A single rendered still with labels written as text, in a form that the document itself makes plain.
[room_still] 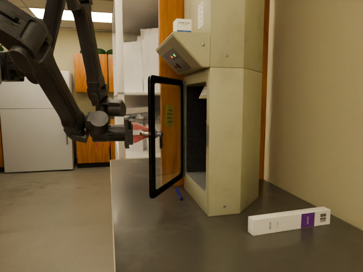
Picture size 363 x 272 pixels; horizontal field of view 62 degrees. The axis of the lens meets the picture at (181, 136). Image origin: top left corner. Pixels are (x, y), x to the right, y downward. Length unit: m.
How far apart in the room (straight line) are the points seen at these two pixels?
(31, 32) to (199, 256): 0.64
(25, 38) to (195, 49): 0.45
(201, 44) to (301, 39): 0.50
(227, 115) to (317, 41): 0.46
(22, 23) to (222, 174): 0.67
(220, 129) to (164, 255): 0.41
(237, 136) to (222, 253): 0.37
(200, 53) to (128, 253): 0.59
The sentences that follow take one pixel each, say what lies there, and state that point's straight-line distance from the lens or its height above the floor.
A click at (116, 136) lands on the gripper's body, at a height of 1.19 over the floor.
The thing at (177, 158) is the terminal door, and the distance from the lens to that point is 1.19.
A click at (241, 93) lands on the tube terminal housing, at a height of 1.33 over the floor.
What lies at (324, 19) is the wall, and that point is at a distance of 1.22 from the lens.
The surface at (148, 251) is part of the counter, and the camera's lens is 0.80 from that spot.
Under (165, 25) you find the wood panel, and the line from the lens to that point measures 1.31.
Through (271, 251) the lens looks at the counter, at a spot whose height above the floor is 0.94.
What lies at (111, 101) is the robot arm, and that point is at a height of 1.30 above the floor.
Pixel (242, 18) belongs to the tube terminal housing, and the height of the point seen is 1.56.
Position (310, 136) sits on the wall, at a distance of 1.23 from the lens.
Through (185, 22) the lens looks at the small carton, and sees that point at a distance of 1.04.
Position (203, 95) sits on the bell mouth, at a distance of 1.05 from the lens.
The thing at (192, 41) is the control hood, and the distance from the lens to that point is 0.93.
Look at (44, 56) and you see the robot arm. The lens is 0.79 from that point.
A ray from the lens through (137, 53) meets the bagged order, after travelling 2.30.
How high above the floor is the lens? 1.32
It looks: 7 degrees down
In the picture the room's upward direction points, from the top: straight up
